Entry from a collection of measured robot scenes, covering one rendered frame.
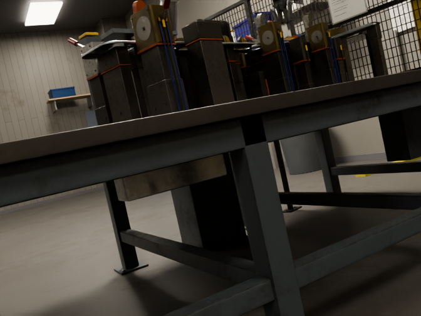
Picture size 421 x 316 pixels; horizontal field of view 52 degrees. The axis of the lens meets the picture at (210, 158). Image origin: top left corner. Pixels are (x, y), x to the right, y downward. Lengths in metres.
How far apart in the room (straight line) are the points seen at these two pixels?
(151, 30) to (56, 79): 9.77
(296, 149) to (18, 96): 7.41
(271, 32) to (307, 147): 3.33
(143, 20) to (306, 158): 3.92
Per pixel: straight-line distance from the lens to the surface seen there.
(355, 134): 5.30
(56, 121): 10.91
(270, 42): 1.88
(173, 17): 2.61
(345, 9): 2.81
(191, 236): 2.62
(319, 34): 2.16
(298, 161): 5.13
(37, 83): 11.02
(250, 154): 1.12
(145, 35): 1.40
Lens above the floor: 0.62
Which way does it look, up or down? 2 degrees down
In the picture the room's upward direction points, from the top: 12 degrees counter-clockwise
